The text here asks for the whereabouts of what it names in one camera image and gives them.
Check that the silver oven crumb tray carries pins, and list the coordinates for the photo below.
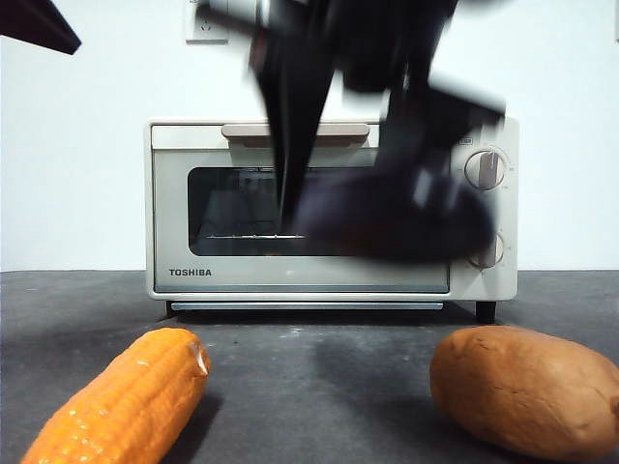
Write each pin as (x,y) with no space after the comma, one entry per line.
(290,306)

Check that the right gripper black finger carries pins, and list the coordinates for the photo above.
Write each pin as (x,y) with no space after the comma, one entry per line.
(425,159)
(292,121)

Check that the brown sweet potato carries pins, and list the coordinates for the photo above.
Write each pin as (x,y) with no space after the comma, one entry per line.
(522,391)

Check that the beige round oven knob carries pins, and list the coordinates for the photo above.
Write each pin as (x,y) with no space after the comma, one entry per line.
(495,253)
(486,169)

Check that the purple eggplant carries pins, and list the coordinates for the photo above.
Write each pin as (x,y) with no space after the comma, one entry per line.
(367,227)

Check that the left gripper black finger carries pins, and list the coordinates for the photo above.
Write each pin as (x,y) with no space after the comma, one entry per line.
(34,21)

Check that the white Toshiba toaster oven body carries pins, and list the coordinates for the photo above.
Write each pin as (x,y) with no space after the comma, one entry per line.
(483,285)

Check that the white wall socket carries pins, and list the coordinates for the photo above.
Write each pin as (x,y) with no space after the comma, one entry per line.
(205,31)

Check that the orange corn cob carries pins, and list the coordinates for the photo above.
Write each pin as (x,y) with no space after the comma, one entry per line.
(121,401)

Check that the black oven foot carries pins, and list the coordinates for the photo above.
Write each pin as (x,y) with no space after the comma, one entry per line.
(486,311)
(169,309)

